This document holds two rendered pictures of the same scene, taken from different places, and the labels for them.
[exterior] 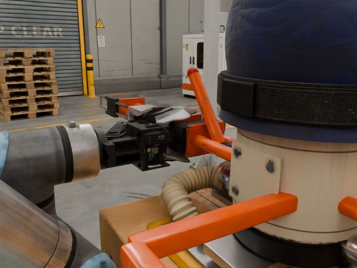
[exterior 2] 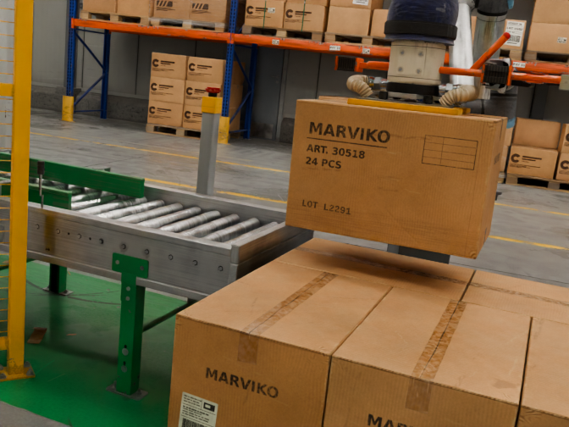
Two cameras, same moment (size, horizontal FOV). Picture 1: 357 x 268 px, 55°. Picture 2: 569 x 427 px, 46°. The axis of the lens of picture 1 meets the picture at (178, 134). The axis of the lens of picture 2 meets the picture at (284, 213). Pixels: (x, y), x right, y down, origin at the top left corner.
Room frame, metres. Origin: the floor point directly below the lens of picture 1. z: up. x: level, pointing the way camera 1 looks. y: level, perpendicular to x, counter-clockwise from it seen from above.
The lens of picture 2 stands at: (1.92, -1.78, 1.14)
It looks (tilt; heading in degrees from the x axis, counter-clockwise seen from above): 12 degrees down; 142
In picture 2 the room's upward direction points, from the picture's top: 6 degrees clockwise
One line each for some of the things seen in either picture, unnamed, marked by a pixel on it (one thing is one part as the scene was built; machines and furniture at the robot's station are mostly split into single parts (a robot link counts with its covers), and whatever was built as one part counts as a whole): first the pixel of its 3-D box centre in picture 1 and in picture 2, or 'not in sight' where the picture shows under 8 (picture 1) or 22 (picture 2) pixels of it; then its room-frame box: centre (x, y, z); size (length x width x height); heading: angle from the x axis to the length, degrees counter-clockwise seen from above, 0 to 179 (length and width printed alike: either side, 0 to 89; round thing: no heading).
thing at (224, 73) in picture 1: (306, 91); (420, 30); (0.42, -0.16, 1.31); 0.23 x 0.23 x 0.04
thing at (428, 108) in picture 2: not in sight; (405, 102); (0.48, -0.24, 1.09); 0.34 x 0.10 x 0.05; 31
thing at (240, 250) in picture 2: not in sight; (278, 234); (0.10, -0.39, 0.58); 0.70 x 0.03 x 0.06; 121
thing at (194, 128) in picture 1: (194, 134); (497, 74); (0.64, -0.03, 1.20); 0.10 x 0.08 x 0.06; 121
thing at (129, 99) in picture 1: (126, 105); not in sight; (0.94, 0.14, 1.20); 0.08 x 0.07 x 0.05; 31
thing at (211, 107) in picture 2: not in sight; (203, 207); (-0.65, -0.26, 0.50); 0.07 x 0.07 x 1.00; 31
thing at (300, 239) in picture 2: not in sight; (275, 262); (0.11, -0.39, 0.48); 0.70 x 0.03 x 0.15; 121
